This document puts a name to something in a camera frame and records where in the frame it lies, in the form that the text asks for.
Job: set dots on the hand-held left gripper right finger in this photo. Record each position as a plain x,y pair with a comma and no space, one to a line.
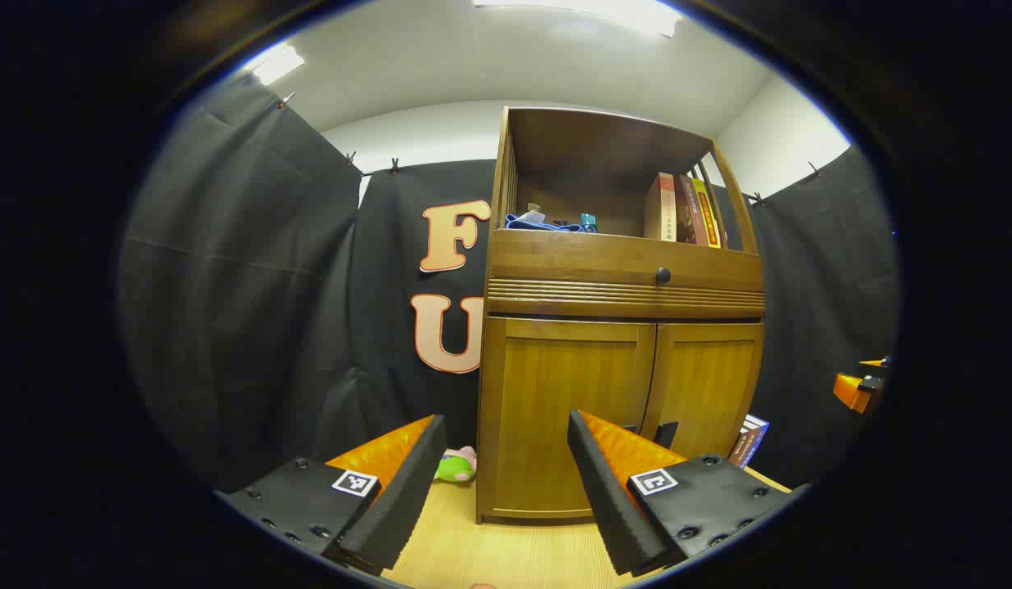
604,483

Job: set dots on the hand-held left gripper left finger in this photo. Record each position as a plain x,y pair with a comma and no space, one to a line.
407,483

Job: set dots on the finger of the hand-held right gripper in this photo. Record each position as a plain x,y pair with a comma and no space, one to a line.
851,391

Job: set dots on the wooden shoe cabinet door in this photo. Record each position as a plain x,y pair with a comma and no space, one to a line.
706,376
555,393

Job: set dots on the wooden double-door shoe cabinet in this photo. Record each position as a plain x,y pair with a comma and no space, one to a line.
571,147

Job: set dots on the green and pink plush toy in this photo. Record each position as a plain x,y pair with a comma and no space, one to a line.
455,468

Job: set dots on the white and brown book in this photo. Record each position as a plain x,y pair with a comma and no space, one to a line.
748,440

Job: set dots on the black backdrop cloth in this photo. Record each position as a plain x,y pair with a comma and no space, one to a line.
252,286

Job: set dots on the small teal box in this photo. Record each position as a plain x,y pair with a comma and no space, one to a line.
587,221

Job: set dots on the tan book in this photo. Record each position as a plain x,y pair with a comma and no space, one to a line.
659,209

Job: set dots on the blue cloth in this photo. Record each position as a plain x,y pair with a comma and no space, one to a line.
538,225

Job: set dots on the small clear bottle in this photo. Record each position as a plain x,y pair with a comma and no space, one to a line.
536,213

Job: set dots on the small ceiling light panel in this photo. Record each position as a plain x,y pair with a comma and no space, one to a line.
278,64

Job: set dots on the long ceiling light panel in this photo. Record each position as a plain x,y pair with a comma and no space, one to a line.
604,12

